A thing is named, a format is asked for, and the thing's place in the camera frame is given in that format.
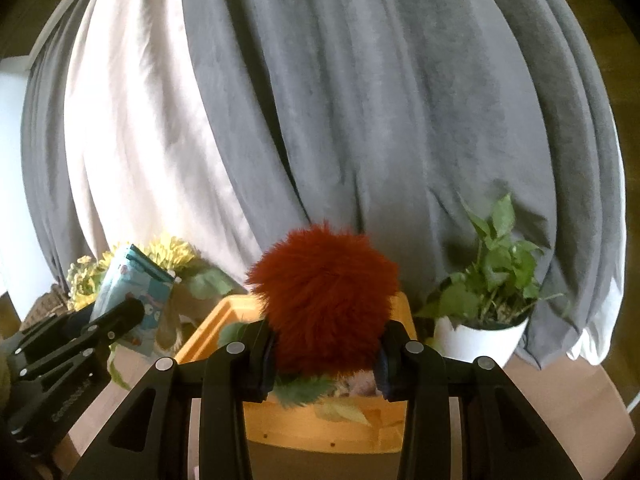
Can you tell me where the red fluffy ball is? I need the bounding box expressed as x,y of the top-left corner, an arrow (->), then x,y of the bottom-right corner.
245,224 -> 402,376

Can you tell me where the brown patterned cloth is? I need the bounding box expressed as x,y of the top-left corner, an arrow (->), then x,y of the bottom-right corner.
22,284 -> 68,331

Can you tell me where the beige curtain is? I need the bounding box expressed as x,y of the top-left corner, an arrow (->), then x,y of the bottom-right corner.
62,0 -> 296,306

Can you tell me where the green yellow plush toy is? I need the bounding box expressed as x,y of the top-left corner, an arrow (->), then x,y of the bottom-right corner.
270,376 -> 373,428

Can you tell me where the teal tissue packet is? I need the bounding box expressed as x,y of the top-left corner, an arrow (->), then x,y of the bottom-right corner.
95,244 -> 176,358

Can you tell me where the green potted plant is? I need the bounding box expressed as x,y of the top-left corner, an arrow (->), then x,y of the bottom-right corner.
415,192 -> 566,331

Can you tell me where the grey curtain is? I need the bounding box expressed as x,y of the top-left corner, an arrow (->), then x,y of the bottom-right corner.
175,0 -> 626,371
20,45 -> 108,281

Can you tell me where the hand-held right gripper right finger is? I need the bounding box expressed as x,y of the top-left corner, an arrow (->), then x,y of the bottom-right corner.
375,320 -> 568,480

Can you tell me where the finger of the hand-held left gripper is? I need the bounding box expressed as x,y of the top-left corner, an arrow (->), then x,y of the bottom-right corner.
20,309 -> 98,356
75,299 -> 147,356

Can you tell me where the white plant pot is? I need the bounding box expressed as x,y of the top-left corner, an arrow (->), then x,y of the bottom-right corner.
432,310 -> 531,367

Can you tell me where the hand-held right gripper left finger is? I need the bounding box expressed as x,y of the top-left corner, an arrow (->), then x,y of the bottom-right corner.
82,320 -> 276,480

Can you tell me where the sunflower bouquet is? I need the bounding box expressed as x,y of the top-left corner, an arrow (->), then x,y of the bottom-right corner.
65,235 -> 238,311

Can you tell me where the orange plastic crate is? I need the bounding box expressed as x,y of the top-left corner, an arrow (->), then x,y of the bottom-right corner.
175,292 -> 418,453

